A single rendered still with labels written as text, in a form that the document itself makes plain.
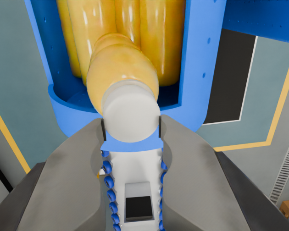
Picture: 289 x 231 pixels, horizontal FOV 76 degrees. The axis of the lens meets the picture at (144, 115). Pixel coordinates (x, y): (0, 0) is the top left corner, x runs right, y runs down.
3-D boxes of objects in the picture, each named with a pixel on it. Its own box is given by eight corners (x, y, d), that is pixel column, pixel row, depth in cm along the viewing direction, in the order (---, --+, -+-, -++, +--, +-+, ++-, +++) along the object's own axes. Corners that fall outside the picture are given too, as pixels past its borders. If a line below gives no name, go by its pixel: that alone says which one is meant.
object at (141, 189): (125, 187, 74) (124, 227, 61) (124, 180, 72) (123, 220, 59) (149, 185, 75) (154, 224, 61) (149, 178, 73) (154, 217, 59)
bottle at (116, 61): (126, 22, 27) (162, 45, 11) (143, 67, 31) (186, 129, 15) (82, 41, 27) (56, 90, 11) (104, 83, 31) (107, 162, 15)
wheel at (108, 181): (110, 191, 66) (115, 188, 67) (109, 183, 64) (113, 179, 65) (103, 184, 69) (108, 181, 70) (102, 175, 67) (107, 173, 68)
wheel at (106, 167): (108, 177, 62) (113, 173, 63) (106, 167, 60) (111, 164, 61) (101, 169, 65) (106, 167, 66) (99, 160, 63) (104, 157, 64)
